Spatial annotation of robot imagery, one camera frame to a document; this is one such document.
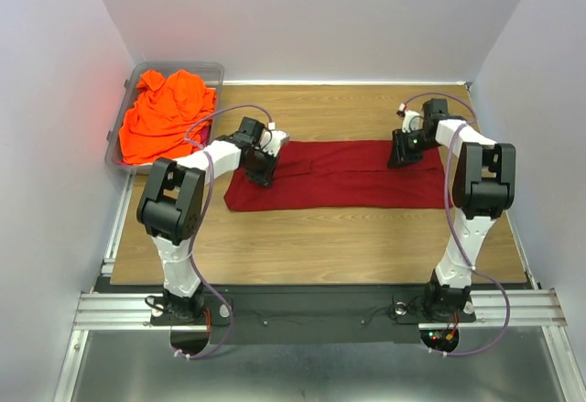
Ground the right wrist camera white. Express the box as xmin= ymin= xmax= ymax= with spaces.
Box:
xmin=396 ymin=103 xmax=422 ymax=133

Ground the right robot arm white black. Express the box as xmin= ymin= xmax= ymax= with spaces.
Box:
xmin=388 ymin=92 xmax=516 ymax=321

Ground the clear plastic bin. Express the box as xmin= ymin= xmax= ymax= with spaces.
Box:
xmin=104 ymin=60 xmax=224 ymax=174

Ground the orange t shirt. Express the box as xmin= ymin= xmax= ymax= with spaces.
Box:
xmin=119 ymin=70 xmax=216 ymax=166

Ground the pink t shirt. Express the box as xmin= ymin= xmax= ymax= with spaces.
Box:
xmin=181 ymin=124 xmax=211 ymax=168

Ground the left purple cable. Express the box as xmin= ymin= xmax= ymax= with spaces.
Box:
xmin=171 ymin=103 xmax=277 ymax=361

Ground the dark red t shirt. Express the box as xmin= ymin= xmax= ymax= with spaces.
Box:
xmin=224 ymin=140 xmax=444 ymax=212

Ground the aluminium frame rail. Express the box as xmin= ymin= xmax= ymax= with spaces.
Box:
xmin=55 ymin=176 xmax=582 ymax=401

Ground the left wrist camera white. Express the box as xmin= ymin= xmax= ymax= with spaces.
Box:
xmin=259 ymin=129 xmax=290 ymax=157

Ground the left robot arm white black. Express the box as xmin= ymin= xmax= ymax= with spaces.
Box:
xmin=136 ymin=117 xmax=289 ymax=326

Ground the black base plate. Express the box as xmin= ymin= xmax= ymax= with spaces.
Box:
xmin=150 ymin=284 xmax=475 ymax=345

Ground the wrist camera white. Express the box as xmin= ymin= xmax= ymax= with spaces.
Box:
xmin=259 ymin=129 xmax=290 ymax=157
xmin=396 ymin=103 xmax=422 ymax=133

